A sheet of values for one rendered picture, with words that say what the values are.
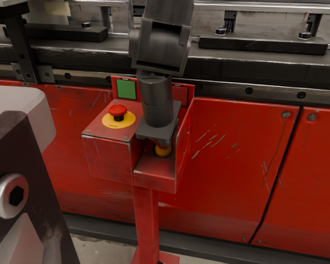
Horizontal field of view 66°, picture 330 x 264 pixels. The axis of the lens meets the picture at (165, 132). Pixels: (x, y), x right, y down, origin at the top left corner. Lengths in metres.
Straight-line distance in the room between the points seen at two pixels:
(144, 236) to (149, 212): 0.12
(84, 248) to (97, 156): 0.79
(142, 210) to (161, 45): 0.47
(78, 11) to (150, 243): 0.70
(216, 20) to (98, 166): 0.47
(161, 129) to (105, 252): 0.88
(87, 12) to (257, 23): 0.46
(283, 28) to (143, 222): 0.63
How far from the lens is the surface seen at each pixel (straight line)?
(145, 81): 0.41
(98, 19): 0.81
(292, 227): 1.02
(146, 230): 0.79
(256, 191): 0.88
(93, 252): 1.28
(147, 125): 0.48
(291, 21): 0.76
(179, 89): 0.57
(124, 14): 0.78
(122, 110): 0.54
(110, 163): 0.55
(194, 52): 0.66
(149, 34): 0.37
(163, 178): 0.53
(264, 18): 0.74
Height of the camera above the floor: 1.07
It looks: 35 degrees down
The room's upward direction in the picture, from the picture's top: straight up
